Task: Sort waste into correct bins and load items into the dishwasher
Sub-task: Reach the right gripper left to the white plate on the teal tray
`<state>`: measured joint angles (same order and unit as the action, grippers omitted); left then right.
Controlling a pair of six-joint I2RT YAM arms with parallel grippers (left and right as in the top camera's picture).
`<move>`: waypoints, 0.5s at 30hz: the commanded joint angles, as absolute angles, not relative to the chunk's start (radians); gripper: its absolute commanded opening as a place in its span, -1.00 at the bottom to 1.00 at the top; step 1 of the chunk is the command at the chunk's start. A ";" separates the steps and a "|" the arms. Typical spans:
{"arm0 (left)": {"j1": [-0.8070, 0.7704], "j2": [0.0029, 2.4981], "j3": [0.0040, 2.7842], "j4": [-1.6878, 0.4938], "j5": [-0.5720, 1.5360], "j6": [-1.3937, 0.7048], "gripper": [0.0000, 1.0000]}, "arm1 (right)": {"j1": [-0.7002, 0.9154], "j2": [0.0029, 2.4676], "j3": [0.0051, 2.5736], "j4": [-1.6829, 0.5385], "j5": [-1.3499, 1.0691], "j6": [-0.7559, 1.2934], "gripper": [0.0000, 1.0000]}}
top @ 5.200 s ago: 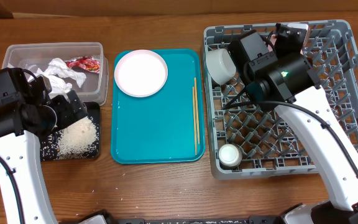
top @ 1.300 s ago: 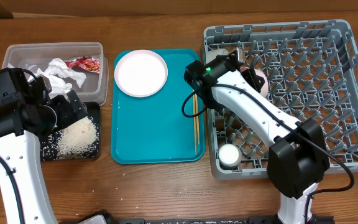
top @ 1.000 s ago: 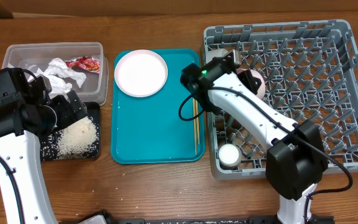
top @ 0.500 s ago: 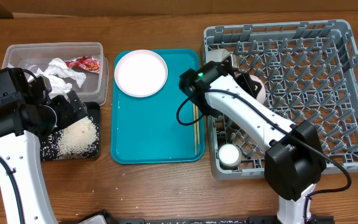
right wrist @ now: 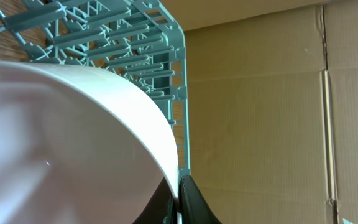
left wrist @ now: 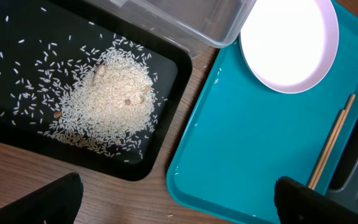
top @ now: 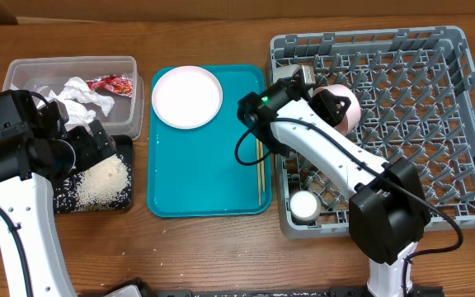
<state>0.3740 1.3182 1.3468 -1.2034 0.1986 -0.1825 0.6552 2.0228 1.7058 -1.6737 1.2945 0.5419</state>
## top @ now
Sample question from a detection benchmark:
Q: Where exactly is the pink bowl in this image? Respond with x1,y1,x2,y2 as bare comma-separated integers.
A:
313,84,361,135

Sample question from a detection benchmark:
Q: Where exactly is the white paper cup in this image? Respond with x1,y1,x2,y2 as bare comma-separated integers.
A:
289,191,322,224

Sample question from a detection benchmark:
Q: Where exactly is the large pink plate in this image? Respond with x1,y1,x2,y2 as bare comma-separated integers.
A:
151,66,223,130

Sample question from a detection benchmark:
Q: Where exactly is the grey bowl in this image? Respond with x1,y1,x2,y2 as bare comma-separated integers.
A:
272,64,300,83

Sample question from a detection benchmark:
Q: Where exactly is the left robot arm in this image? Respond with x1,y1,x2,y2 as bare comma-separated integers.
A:
0,90,116,296

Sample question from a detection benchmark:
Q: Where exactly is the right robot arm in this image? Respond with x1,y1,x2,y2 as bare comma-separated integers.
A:
237,66,463,296

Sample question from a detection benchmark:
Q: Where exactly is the grey dishwasher rack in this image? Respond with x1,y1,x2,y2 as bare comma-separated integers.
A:
269,26,475,229

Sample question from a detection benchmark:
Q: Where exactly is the rice pile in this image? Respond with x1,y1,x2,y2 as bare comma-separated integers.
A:
54,154,132,212

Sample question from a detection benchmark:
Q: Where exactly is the black tray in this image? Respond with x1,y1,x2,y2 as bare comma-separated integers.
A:
51,134,134,215

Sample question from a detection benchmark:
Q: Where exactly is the crumpled white tissue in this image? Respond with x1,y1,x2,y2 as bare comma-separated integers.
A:
35,77,115,125

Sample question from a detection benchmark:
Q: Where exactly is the clear plastic bin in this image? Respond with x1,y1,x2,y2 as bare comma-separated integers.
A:
3,56,144,139

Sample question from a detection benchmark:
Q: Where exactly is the red snack wrapper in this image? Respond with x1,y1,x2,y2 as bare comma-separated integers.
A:
86,73,134,97

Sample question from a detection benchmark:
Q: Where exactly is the right wooden chopstick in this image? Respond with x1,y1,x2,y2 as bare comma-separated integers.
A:
256,139,266,192

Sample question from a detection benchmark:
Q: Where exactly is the wooden chopstick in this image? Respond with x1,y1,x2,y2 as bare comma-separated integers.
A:
256,139,262,206
256,139,266,192

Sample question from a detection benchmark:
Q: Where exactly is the left wooden chopstick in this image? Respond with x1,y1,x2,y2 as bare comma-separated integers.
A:
256,139,262,206

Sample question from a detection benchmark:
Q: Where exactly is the teal plastic tray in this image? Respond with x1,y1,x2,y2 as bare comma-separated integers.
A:
147,64,273,218

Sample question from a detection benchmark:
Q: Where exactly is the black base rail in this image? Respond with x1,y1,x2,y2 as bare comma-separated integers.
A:
150,282,444,297

